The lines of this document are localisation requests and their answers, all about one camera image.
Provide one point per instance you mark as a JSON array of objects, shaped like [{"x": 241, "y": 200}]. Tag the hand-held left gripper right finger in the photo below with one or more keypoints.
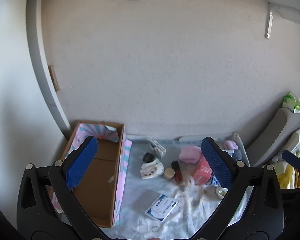
[{"x": 216, "y": 162}]

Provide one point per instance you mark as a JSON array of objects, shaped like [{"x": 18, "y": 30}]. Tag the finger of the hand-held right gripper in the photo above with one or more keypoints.
[{"x": 291, "y": 158}]

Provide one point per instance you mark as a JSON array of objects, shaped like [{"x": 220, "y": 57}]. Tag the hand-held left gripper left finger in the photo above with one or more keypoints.
[{"x": 82, "y": 160}]

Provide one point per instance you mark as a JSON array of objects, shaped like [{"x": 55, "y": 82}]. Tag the blue packet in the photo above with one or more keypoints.
[{"x": 214, "y": 181}]

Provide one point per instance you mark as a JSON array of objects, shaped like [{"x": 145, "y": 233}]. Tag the pink fluffy cuff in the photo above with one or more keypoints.
[
  {"x": 230, "y": 145},
  {"x": 190, "y": 155}
]

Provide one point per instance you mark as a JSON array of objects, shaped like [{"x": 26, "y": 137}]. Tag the grey fluffy cloth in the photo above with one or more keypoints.
[{"x": 237, "y": 154}]

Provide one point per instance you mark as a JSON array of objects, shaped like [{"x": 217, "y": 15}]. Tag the cardboard box with pink print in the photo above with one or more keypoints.
[{"x": 100, "y": 180}]

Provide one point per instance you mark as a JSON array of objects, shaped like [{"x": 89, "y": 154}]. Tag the round beige jar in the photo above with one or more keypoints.
[{"x": 169, "y": 173}]

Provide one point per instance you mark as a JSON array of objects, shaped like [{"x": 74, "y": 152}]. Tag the small black and white packet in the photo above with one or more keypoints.
[{"x": 157, "y": 149}]

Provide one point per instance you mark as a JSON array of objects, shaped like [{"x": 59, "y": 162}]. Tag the white patterned sock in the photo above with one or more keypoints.
[{"x": 152, "y": 170}]

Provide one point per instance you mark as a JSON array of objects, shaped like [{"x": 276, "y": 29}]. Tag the small black object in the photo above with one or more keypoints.
[{"x": 148, "y": 157}]

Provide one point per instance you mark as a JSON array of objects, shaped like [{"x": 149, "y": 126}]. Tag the white and blue tissue pack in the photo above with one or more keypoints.
[{"x": 161, "y": 207}]

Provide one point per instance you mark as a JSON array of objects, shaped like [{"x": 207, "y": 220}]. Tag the yellow cloth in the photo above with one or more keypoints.
[{"x": 286, "y": 176}]

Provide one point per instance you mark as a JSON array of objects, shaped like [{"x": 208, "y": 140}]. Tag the white chair cushion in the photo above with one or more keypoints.
[{"x": 296, "y": 138}]

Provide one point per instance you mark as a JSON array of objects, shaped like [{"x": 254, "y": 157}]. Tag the grey chair cushion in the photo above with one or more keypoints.
[{"x": 272, "y": 132}]

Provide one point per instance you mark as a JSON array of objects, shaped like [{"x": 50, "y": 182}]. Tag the red lip gloss bottle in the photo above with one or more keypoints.
[{"x": 178, "y": 173}]

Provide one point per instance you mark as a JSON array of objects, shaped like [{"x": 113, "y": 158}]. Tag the green tissue pack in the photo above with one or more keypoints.
[{"x": 292, "y": 102}]

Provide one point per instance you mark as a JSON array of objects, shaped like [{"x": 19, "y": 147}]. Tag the floral tablecloth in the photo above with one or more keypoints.
[{"x": 140, "y": 192}]

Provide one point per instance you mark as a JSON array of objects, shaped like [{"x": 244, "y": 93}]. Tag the wooden wall block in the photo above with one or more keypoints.
[{"x": 54, "y": 78}]

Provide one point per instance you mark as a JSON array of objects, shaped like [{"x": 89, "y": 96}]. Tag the grey door frame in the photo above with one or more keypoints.
[{"x": 40, "y": 67}]

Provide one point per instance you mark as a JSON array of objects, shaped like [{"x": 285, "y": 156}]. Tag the white wall bracket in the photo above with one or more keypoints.
[{"x": 269, "y": 21}]

